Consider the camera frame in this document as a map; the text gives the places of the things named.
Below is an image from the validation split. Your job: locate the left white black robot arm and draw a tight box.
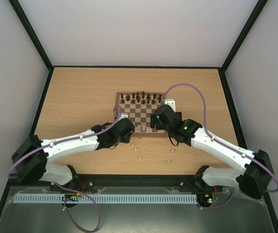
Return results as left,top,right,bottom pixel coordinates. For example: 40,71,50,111
12,118,135,185

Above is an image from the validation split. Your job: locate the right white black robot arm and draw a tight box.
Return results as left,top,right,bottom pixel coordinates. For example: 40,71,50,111
151,105,274,200

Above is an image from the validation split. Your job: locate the wooden chess board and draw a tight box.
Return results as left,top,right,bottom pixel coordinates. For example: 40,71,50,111
116,91,167,138

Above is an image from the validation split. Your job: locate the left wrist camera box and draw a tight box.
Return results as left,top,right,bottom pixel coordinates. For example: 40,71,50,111
116,113,129,120

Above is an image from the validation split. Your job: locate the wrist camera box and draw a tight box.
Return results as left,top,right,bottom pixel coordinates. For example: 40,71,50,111
164,99,176,112
116,113,129,120

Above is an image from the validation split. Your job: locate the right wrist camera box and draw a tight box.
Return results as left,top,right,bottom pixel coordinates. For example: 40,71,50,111
164,99,176,112

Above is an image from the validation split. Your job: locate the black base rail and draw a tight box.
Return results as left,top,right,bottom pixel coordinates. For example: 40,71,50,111
78,174,199,188

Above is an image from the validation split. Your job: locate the black enclosure frame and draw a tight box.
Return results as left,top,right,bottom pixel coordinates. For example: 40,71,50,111
0,0,278,233

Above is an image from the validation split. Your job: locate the light blue slotted cable duct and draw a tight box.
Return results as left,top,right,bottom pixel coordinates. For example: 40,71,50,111
13,194,197,204

